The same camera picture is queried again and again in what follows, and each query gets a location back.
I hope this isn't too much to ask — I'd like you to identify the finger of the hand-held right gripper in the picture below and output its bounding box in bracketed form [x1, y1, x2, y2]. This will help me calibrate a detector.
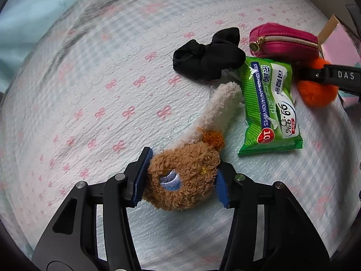
[293, 64, 325, 84]

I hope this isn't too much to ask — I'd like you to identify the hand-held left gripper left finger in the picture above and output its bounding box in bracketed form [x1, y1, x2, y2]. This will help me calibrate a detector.
[31, 147, 154, 271]

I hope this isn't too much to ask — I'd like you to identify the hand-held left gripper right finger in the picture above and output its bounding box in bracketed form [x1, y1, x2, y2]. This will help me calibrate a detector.
[216, 161, 330, 271]

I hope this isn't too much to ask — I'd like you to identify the orange fluffy pom-pom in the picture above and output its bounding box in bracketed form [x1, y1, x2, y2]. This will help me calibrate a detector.
[296, 57, 338, 107]

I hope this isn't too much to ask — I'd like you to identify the brown and cream plush toy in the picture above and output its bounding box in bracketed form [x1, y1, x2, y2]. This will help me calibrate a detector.
[142, 81, 243, 211]

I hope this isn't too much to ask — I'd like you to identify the cardboard box with pink inside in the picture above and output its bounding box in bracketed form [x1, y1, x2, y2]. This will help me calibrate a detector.
[318, 14, 361, 108]

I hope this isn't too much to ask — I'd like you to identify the pink zipper pouch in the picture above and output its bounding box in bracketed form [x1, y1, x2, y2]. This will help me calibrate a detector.
[249, 23, 319, 61]

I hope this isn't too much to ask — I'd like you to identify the green wet wipes pack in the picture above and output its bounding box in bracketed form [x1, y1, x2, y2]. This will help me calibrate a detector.
[238, 56, 303, 157]

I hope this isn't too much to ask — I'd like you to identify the white quilt with pink bows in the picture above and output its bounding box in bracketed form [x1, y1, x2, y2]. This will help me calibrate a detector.
[0, 0, 360, 263]

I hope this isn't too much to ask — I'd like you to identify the black fabric scrunchie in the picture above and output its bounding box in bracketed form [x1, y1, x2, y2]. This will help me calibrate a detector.
[173, 27, 246, 81]

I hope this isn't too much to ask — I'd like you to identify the teal bed sheet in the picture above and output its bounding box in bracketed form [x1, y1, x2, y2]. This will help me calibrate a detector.
[0, 0, 113, 96]

